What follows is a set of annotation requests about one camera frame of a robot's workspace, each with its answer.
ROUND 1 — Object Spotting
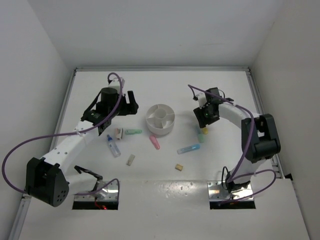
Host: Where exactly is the yellow highlighter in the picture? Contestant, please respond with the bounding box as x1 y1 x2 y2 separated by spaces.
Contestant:
201 127 209 135

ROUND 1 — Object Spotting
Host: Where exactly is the green highlighter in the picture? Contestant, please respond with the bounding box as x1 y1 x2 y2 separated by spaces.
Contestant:
125 129 142 135
196 126 205 143

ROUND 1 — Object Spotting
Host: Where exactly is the blue highlighter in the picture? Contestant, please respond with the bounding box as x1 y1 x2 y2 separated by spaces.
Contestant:
177 144 201 155

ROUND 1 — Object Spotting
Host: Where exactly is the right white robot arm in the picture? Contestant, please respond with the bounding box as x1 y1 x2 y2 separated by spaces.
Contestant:
193 87 281 193

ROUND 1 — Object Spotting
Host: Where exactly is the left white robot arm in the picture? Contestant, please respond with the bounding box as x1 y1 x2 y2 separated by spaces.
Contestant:
25 87 139 207

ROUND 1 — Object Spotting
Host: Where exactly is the white round divided organizer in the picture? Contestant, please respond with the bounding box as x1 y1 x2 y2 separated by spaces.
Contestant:
145 104 175 136

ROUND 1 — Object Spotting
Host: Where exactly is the pink highlighter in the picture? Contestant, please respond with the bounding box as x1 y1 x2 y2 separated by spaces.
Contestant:
149 135 161 150

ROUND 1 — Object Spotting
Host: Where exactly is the clear blue-cap bottle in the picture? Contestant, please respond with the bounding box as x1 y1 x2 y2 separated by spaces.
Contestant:
106 134 121 158

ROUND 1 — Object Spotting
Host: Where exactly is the beige eraser left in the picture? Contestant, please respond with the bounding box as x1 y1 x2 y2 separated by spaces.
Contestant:
126 154 135 166

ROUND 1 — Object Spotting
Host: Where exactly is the tan eraser right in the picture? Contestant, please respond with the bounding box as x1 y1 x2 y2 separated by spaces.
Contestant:
174 164 183 172

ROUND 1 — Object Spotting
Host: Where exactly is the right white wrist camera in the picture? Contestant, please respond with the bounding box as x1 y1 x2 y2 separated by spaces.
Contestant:
193 92 207 108

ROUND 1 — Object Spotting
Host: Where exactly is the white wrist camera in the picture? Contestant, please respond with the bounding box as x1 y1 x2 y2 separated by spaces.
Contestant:
193 92 207 108
107 76 121 94

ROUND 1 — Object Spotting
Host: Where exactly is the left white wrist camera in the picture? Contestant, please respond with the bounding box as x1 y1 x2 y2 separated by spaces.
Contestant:
107 76 121 94

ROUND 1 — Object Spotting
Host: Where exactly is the aluminium frame rail back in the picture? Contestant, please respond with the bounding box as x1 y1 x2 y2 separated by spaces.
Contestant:
74 66 250 72

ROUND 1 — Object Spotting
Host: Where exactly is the aluminium frame rail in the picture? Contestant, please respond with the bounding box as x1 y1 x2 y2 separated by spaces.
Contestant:
9 69 77 240
74 66 250 72
247 70 284 179

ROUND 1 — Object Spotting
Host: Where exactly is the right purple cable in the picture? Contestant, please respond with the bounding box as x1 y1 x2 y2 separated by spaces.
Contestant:
187 84 277 202

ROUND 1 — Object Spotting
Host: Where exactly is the purple cable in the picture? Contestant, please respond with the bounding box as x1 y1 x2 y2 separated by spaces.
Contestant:
1 72 125 196
187 84 277 202

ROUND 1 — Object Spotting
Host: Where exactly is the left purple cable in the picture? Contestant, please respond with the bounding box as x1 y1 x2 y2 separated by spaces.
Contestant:
1 72 125 196

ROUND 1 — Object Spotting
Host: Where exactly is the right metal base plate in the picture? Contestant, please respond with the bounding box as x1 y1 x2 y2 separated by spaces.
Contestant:
207 180 254 202

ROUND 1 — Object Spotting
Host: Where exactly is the metal base plate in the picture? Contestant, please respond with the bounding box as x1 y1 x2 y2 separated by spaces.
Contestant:
74 178 120 202
207 180 254 202

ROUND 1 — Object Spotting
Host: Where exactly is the aluminium frame rail right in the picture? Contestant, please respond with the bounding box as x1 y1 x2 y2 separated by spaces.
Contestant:
247 70 284 179

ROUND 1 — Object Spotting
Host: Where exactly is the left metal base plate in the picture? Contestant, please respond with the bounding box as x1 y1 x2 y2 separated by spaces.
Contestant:
74 178 120 202

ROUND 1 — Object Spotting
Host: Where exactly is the aluminium frame rail left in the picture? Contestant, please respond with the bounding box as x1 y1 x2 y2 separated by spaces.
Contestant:
9 69 77 240

